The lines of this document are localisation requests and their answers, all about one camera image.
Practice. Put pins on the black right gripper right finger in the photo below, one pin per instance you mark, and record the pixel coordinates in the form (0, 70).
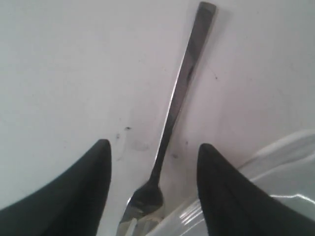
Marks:
(234, 206)

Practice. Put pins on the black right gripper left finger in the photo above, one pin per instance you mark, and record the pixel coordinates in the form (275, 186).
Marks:
(70, 205)

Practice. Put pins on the white square plate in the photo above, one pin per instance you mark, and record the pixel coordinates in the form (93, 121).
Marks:
(273, 194)

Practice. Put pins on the steel fork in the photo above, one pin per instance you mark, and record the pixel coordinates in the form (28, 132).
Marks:
(145, 208)

